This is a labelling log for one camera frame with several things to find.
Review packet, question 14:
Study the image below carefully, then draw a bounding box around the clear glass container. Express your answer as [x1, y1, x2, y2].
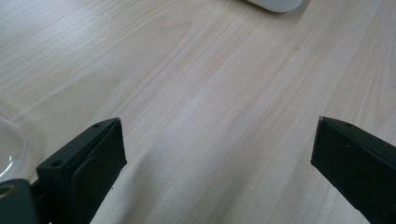
[0, 112, 28, 183]

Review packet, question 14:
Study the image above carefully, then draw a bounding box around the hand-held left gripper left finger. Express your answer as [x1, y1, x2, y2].
[35, 117, 128, 224]

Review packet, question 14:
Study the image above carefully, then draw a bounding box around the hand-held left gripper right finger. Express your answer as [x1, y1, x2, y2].
[310, 116, 396, 224]

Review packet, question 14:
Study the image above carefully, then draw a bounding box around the white rounded object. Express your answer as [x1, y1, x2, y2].
[246, 0, 304, 14]

